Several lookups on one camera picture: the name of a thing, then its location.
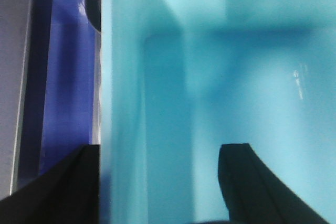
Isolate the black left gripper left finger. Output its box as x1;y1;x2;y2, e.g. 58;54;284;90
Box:
1;145;100;223

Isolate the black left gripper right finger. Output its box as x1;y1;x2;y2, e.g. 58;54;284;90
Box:
218;143;326;223

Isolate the light blue plastic bin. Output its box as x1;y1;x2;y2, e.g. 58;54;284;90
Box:
100;0;335;223

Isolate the dark blue upper bin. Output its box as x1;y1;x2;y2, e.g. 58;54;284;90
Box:
17;0;97;187

